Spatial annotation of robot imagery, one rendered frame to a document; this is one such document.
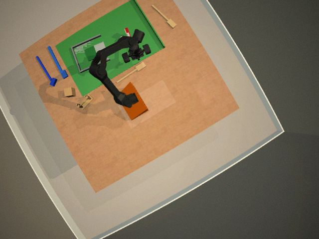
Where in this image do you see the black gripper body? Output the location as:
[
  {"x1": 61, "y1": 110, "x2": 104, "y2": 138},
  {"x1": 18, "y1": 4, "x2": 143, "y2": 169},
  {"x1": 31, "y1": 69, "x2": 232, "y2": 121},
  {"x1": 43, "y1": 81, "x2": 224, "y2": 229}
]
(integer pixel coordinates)
[{"x1": 122, "y1": 44, "x2": 151, "y2": 63}]

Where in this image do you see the green putting mat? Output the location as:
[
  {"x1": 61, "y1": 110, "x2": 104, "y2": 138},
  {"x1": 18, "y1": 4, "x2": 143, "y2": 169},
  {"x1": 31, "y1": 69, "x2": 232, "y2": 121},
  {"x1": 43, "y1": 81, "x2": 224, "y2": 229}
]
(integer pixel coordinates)
[{"x1": 55, "y1": 0, "x2": 164, "y2": 96}]

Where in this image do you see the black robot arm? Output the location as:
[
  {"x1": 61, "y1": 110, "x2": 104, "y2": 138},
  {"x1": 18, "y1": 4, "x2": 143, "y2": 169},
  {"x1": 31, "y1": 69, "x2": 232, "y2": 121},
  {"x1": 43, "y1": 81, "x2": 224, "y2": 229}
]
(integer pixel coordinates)
[{"x1": 89, "y1": 29, "x2": 145, "y2": 108}]

